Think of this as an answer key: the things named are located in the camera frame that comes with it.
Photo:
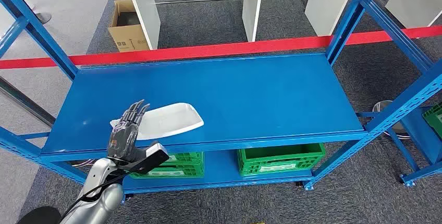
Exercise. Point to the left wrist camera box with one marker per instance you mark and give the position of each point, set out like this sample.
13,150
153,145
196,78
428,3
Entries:
152,157

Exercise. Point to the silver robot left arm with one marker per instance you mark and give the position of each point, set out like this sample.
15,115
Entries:
100,201

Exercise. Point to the white plastic shell part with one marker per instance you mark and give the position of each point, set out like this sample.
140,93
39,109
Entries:
169,120

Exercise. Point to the blue metal shelf rack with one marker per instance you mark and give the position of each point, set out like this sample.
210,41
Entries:
421,139
224,94

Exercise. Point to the white table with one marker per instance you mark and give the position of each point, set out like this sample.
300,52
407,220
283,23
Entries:
148,15

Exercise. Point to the red barrier belt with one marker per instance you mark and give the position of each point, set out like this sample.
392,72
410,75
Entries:
207,50

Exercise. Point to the chrome base stanchion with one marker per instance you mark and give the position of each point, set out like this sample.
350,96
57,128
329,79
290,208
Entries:
27,102
381,106

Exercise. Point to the dark base stanchion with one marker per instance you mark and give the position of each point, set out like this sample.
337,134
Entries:
44,18

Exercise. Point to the open cardboard box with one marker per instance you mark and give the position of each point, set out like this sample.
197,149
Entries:
127,37

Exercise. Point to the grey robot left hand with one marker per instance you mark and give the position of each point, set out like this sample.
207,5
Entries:
122,136

